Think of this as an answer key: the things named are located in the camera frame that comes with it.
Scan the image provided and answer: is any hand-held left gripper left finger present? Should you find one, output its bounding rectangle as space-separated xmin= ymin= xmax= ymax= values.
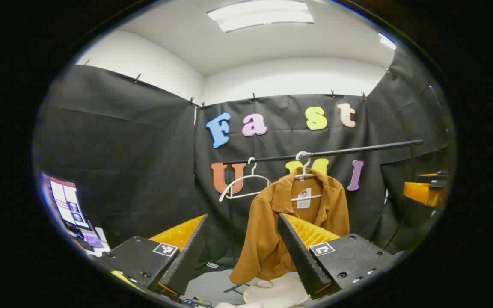
xmin=96 ymin=214 xmax=209 ymax=297

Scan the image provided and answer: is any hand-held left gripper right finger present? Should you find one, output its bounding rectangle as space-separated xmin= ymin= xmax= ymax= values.
xmin=277 ymin=212 xmax=398 ymax=300

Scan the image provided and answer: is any brown collared jacket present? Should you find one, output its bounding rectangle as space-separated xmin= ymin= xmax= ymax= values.
xmin=229 ymin=168 xmax=350 ymax=286

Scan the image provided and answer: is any black clothes rack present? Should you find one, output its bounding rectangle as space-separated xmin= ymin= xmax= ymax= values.
xmin=222 ymin=139 xmax=425 ymax=294

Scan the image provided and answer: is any white plastic hanger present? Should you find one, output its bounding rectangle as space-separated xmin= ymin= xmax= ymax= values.
xmin=291 ymin=151 xmax=323 ymax=202
xmin=219 ymin=157 xmax=273 ymax=203

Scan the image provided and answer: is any black power strip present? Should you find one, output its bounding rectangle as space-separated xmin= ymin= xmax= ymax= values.
xmin=181 ymin=298 xmax=213 ymax=308

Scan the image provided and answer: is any computer monitor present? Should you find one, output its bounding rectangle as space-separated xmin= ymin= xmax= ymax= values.
xmin=40 ymin=171 xmax=91 ymax=231

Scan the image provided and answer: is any small ceiling light panel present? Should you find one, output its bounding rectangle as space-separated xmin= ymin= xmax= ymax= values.
xmin=378 ymin=32 xmax=397 ymax=50

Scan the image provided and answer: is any row of black backdrop clips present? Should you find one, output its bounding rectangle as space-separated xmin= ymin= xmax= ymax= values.
xmin=85 ymin=60 xmax=390 ymax=110

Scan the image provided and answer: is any large ceiling light panel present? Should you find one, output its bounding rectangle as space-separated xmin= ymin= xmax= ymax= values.
xmin=207 ymin=0 xmax=315 ymax=33

